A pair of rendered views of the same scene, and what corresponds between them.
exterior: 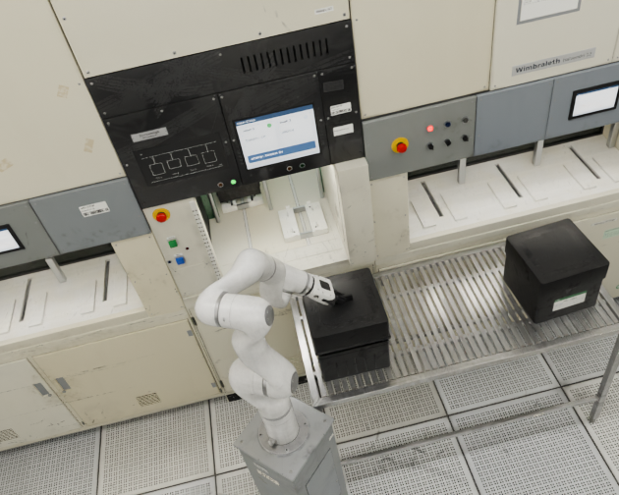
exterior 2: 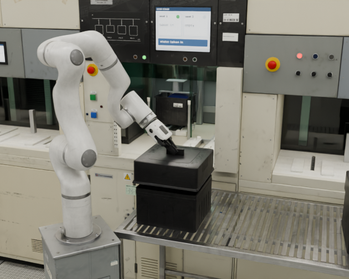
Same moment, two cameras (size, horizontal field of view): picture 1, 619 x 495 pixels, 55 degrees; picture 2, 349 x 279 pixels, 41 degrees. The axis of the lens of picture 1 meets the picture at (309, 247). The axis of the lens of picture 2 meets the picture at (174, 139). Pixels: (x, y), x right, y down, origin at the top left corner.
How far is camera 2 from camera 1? 1.38 m
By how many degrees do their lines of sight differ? 33
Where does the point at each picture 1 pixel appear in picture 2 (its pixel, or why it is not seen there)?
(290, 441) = (75, 237)
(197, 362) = not seen: hidden behind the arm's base
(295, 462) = (66, 249)
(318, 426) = (104, 241)
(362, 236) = (227, 141)
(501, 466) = not seen: outside the picture
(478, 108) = (343, 48)
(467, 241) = (326, 194)
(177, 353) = not seen: hidden behind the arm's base
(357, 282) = (196, 151)
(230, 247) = (143, 144)
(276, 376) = (74, 138)
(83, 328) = (19, 150)
